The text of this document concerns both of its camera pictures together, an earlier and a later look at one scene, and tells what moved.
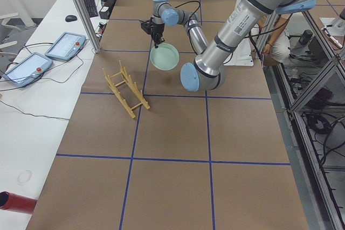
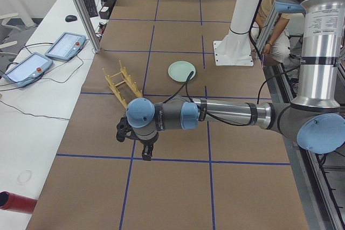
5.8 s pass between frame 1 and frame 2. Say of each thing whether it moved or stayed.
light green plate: moved
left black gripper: moved
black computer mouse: stayed
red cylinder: stayed
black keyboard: stayed
